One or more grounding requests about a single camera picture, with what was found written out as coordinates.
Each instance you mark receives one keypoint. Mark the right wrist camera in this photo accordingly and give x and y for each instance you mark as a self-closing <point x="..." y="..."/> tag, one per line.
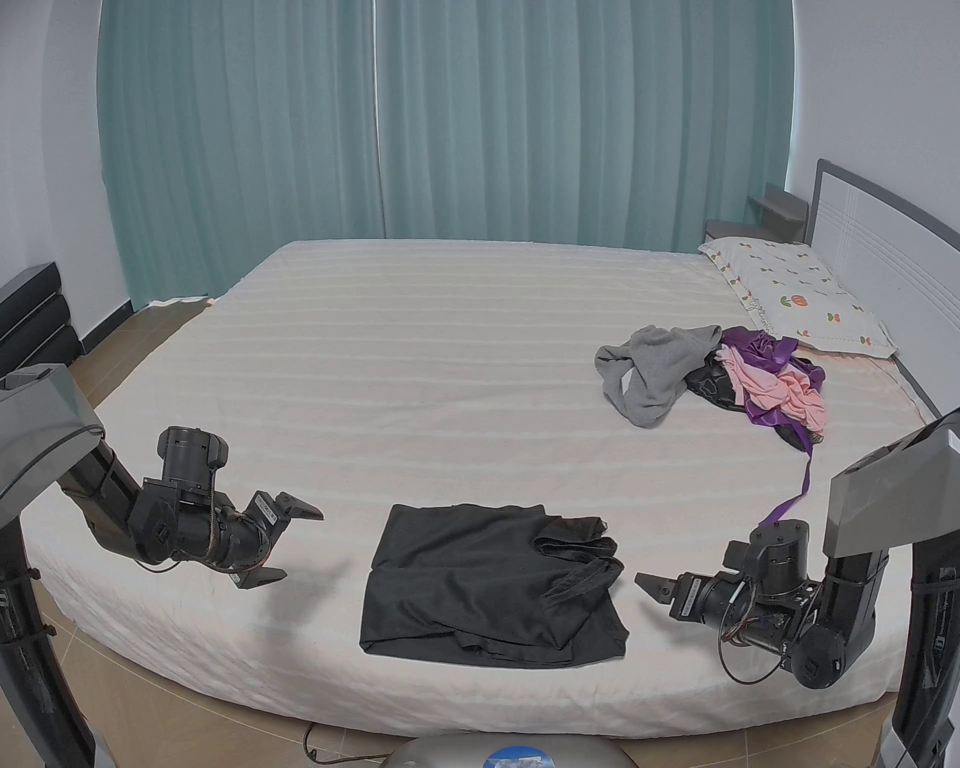
<point x="737" y="559"/>

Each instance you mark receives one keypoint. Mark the grey garment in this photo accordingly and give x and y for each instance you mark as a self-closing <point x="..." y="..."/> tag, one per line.
<point x="660" y="367"/>

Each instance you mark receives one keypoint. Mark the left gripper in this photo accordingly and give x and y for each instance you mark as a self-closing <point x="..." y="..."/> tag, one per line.
<point x="244" y="540"/>

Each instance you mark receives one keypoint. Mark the pile of clothes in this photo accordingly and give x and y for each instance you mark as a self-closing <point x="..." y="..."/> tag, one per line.
<point x="780" y="390"/>

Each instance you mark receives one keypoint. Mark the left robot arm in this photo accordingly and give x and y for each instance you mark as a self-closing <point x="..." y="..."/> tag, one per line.
<point x="45" y="427"/>

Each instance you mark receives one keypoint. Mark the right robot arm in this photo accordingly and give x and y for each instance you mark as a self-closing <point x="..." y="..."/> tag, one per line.
<point x="862" y="510"/>

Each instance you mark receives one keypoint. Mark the bed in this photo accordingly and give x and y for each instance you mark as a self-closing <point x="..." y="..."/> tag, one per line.
<point x="420" y="375"/>

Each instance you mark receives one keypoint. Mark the blue-green curtain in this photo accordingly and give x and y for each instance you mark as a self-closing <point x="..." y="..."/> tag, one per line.
<point x="585" y="127"/>
<point x="240" y="150"/>

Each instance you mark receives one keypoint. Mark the white printed pillow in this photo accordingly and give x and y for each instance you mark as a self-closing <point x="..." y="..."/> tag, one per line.
<point x="795" y="292"/>

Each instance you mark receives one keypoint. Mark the grey bedside table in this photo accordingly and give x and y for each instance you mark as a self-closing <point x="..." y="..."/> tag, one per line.
<point x="772" y="214"/>

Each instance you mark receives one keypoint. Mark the black garment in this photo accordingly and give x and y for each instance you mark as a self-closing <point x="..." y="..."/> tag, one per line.
<point x="465" y="592"/>

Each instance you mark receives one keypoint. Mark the black chest of drawers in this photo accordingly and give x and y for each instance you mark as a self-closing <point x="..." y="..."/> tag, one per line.
<point x="30" y="315"/>

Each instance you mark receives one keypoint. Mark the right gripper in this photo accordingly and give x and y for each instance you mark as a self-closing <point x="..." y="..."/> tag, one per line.
<point x="709" y="600"/>

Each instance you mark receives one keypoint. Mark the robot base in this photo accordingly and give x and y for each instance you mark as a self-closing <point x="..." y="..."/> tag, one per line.
<point x="495" y="754"/>

